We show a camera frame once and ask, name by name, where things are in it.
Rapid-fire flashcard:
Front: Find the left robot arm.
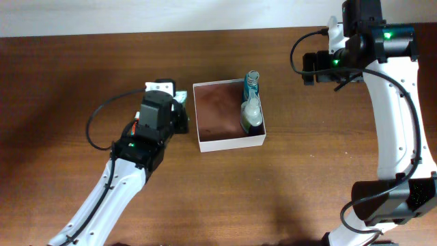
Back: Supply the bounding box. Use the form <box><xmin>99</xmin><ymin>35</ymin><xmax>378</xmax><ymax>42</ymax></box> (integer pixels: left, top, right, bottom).
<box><xmin>48</xmin><ymin>90</ymin><xmax>188</xmax><ymax>245</ymax></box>

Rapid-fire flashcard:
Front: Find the green white soap packet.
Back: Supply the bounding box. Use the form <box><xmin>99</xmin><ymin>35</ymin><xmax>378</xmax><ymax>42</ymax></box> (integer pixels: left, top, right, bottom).
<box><xmin>173</xmin><ymin>91</ymin><xmax>188</xmax><ymax>108</ymax></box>

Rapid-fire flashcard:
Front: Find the white cardboard box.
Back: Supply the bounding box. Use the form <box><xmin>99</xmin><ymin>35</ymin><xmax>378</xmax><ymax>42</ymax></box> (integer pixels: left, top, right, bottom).
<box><xmin>193</xmin><ymin>79</ymin><xmax>266</xmax><ymax>152</ymax></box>

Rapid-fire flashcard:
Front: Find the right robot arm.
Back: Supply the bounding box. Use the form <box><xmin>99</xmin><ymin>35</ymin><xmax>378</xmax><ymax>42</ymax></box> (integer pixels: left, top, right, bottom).
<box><xmin>301</xmin><ymin>0</ymin><xmax>436</xmax><ymax>245</ymax></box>

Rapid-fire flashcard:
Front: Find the blue Listerine mouthwash bottle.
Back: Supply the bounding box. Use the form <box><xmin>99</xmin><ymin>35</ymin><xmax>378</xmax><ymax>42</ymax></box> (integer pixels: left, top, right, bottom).
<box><xmin>242</xmin><ymin>70</ymin><xmax>259</xmax><ymax>102</ymax></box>

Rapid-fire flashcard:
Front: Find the right black cable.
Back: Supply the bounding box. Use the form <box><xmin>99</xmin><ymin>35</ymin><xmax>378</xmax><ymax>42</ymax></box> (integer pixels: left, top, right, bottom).
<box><xmin>289</xmin><ymin>29</ymin><xmax>423</xmax><ymax>246</ymax></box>

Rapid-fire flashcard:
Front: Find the clear spray bottle dark liquid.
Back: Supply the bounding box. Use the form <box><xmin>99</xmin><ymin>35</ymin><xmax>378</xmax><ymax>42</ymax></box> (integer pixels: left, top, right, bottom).
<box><xmin>240</xmin><ymin>89</ymin><xmax>263</xmax><ymax>136</ymax></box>

